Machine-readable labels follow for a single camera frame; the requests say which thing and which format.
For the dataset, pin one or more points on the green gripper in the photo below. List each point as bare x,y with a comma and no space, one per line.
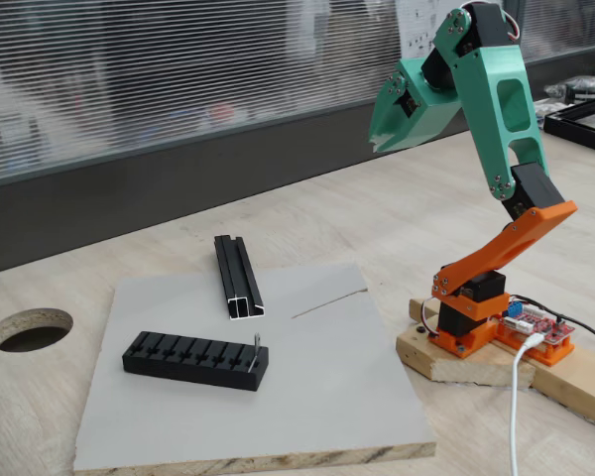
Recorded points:
411,128

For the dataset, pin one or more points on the thin silver metal tool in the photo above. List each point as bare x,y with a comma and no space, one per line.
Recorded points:
256,341

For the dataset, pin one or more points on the black slotted holder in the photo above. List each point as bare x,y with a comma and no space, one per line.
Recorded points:
193,372

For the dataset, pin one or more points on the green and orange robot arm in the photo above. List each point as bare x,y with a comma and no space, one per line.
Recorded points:
506,99

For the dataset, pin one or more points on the white paper poster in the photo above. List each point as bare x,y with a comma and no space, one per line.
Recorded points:
416,30

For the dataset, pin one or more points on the blue card stack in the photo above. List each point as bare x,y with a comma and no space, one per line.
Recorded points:
541,122

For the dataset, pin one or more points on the white packet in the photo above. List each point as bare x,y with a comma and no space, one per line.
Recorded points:
544,106

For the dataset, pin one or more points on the clear bag of parts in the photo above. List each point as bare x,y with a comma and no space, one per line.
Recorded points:
582,84

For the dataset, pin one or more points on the black aluminium profile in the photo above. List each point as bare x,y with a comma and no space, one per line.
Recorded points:
238,277

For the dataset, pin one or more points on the red controller board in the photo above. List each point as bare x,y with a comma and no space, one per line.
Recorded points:
550,332

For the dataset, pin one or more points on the grey plywood board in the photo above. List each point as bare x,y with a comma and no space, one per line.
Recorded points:
327,396

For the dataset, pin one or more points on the wooden base beam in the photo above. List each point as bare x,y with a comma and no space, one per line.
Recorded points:
575,392

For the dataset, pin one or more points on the black rectangular frame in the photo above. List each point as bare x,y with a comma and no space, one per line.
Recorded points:
575,131

